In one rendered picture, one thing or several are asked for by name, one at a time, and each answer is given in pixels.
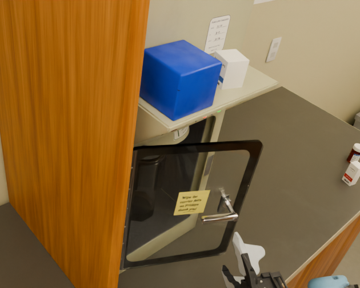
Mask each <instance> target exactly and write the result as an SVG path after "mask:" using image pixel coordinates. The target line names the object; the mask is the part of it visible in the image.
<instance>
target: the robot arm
mask: <svg viewBox="0 0 360 288"><path fill-rule="evenodd" d="M232 243H233V246H234V249H235V254H236V256H237V260H238V268H239V272H240V273H241V274H242V275H243V276H244V277H235V276H233V275H231V274H230V272H229V270H228V268H227V267H226V266H225V265H223V266H222V275H223V278H224V281H225V284H226V287H227V288H283V286H282V284H281V282H280V280H279V278H278V277H280V279H281V280H282V282H283V284H284V286H285V288H288V286H287V284H286V283H285V281H284V279H283V277H282V276H281V274H280V272H279V271H277V272H273V273H271V272H266V273H261V275H260V276H257V275H258V274H259V264H258V261H259V260H260V259H261V258H263V257H264V256H265V250H264V248H263V247H262V246H257V245H249V244H245V243H244V242H243V240H242V238H241V237H240V235H239V234H238V232H235V233H234V236H233V241H232ZM307 288H360V284H356V285H350V284H349V282H348V281H347V278H346V277H345V276H344V275H334V276H328V277H319V278H314V279H311V280H310V281H309V282H308V284H307Z"/></svg>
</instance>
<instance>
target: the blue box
mask: <svg viewBox="0 0 360 288"><path fill-rule="evenodd" d="M221 68H222V62H221V61H219V60H218V59H216V58H214V57H212V56H211V55H209V54H208V53H206V52H204V51H202V50H201V49H199V48H197V47H195V46H194V45H192V44H190V43H189V42H187V41H185V40H180V41H175V42H171V43H167V44H164V45H159V46H154V47H150V48H147V49H145V50H144V56H143V66H142V75H141V85H140V91H139V96H140V97H141V98H143V99H144V100H145V101H147V102H148V103H149V104H151V105H152V106H154V107H155V108H156V109H157V110H159V111H160V112H161V113H163V114H164V115H165V116H167V117H168V118H170V119H171V120H172V121H176V120H178V119H180V118H183V117H185V116H188V115H190V114H193V113H195V112H198V111H200V110H203V109H205V108H207V107H210V106H212V105H213V100H214V96H215V92H216V89H217V84H218V80H219V77H220V76H219V75H220V72H221Z"/></svg>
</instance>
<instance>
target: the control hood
mask: <svg viewBox="0 0 360 288"><path fill-rule="evenodd" d="M278 84H279V83H278V81H276V80H274V79H272V78H270V77H269V76H267V75H265V74H264V73H262V72H260V71H258V70H257V69H255V68H253V67H251V66H249V65H248V67H247V71H246V75H245V78H244V82H243V85H242V87H238V88H233V89H224V90H221V89H220V88H219V87H218V86H217V89H216V92H215V96H214V100H213V105H212V106H210V107H207V108H205V109H203V110H200V111H198V112H195V113H193V114H190V115H188V116H185V117H183V118H180V119H178V120H176V121H172V120H171V119H170V118H168V117H167V116H165V115H164V114H163V113H161V112H160V111H159V110H157V109H156V108H155V107H154V106H152V105H151V104H149V103H148V102H147V101H145V100H144V99H143V98H141V97H140V96H139V101H138V111H137V121H136V127H135V136H134V144H137V143H140V142H143V141H146V140H148V139H151V138H154V137H157V136H159V135H162V134H165V133H168V132H170V131H173V130H175V129H178V128H180V127H182V126H185V125H187V124H190V123H192V122H194V121H197V120H199V119H201V118H204V117H206V116H208V115H211V114H214V113H216V112H218V111H220V110H223V109H225V108H227V107H230V106H232V105H235V104H237V103H240V102H242V101H244V100H247V99H249V98H251V97H254V96H256V95H258V94H261V93H264V92H266V91H268V90H271V89H273V88H275V87H277V86H278Z"/></svg>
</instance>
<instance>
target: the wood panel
mask: <svg viewBox="0 0 360 288"><path fill-rule="evenodd" d="M149 5H150V0H0V135H1V143H2V151H3V160H4V165H5V173H6V182H7V190H8V195H9V202H10V203H11V205H12V206H13V208H14V209H15V210H16V211H17V213H18V214H19V215H20V216H21V218H22V219H23V220H24V222H25V223H26V224H27V225H28V227H29V228H30V230H31V231H32V232H33V233H34V235H35V236H36V237H37V238H38V240H39V241H40V243H41V244H42V245H43V246H44V248H45V249H46V250H47V252H48V253H49V254H50V255H51V257H52V258H53V260H55V262H56V263H57V265H58V266H59V267H60V268H61V270H62V271H63V272H64V273H65V275H66V276H67V277H68V279H69V280H70V281H71V283H72V284H73V285H74V286H75V288H117V287H118V278H119V268H120V262H121V252H122V242H123V232H124V226H125V217H126V207H127V197H128V192H129V182H130V172H131V162H132V156H133V146H134V136H135V127H136V121H137V111H138V101H139V91H140V85H141V75H142V66H143V56H144V50H145V40H146V30H147V20H148V14H149Z"/></svg>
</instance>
